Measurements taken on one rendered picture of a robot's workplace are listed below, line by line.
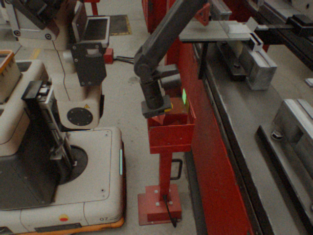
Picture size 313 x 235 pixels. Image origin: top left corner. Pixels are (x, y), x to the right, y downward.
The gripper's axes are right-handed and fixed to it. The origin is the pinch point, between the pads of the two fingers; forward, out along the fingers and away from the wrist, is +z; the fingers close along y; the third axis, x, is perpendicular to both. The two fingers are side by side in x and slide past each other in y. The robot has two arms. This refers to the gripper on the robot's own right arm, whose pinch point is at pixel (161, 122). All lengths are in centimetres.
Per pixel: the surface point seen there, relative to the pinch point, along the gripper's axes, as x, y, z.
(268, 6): 63, 67, -3
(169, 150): -5.4, 0.4, 10.5
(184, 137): -5.2, 6.9, 5.6
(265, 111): -8.1, 33.8, -1.3
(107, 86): 140, -57, 68
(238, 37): 20.5, 35.3, -13.6
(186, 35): 24.9, 17.0, -18.1
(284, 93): 111, 117, 111
